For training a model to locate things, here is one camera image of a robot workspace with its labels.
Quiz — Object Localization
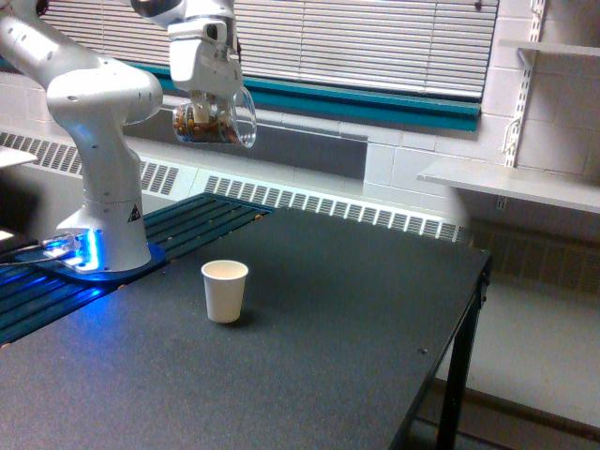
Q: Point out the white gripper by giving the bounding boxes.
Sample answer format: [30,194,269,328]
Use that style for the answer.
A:
[167,17,243,123]

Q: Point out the clear plastic cup with nuts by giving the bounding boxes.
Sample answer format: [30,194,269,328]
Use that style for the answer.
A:
[172,86,257,148]

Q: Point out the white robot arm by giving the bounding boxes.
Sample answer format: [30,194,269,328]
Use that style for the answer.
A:
[1,1,256,274]

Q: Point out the white baseboard radiator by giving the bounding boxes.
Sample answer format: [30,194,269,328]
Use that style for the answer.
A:
[1,128,472,244]

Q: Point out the white paper cup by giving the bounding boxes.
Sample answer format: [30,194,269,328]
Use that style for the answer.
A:
[202,260,248,323]

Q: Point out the teal window sill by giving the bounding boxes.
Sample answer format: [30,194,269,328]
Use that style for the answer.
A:
[0,55,483,133]

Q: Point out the white window blinds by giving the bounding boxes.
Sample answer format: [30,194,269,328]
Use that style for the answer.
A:
[27,0,499,100]

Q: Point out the black table leg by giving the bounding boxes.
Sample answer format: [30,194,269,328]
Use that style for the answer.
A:
[436,254,492,449]

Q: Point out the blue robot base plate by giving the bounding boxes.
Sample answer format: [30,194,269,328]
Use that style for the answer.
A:
[34,244,166,285]

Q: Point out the black cable at base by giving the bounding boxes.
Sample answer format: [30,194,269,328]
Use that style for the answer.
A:
[0,239,48,267]

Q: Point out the blue slatted mounting rail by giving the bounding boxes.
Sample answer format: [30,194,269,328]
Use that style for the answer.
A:
[1,193,274,345]

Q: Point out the white shelf bracket rail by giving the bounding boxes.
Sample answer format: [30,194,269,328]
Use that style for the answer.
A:
[502,0,547,168]

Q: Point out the upper white wall shelf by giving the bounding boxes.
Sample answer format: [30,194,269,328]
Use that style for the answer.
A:
[499,39,600,59]

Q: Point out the white wall shelf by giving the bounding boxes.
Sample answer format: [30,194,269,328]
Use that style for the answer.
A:
[417,158,599,214]
[499,39,600,59]

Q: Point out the lower white wall shelf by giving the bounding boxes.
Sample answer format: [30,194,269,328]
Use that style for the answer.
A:
[417,158,599,214]

